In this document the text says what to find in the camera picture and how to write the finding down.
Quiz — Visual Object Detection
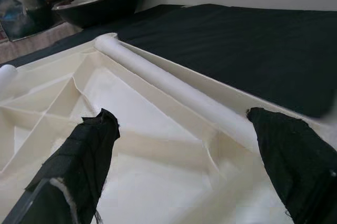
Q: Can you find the beige patterned cloth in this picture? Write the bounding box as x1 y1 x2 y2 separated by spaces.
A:
0 22 83 59

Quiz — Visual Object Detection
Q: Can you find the black tablecloth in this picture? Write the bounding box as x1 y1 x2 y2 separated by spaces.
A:
0 3 337 120

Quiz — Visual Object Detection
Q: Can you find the black metal wok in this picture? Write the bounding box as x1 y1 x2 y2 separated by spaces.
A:
51 0 145 28

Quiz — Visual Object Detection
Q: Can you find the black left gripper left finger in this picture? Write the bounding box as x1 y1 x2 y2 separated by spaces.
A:
7 108 121 224

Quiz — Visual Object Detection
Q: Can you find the cream plastic children table top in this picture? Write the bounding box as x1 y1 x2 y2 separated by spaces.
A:
0 33 334 224

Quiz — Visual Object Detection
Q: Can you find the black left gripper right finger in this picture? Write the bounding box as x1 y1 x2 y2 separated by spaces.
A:
246 106 337 224

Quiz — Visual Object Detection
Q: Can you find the white plastic table leg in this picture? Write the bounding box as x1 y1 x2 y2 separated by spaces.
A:
0 64 18 98
94 35 260 156

